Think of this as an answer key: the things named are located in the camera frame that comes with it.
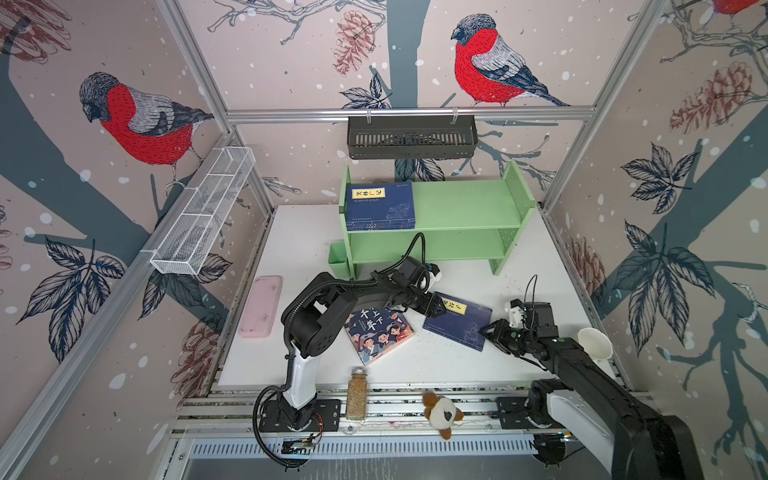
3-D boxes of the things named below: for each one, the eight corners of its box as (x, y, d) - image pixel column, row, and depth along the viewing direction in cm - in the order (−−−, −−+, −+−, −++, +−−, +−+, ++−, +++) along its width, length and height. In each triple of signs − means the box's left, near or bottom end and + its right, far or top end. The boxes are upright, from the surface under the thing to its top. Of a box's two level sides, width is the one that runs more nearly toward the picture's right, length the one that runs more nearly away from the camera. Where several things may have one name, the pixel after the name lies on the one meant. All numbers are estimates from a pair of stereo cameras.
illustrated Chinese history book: (364, 366, 83) (364, 363, 81) (342, 325, 91) (340, 321, 89) (414, 333, 89) (415, 329, 87) (389, 297, 97) (388, 292, 95)
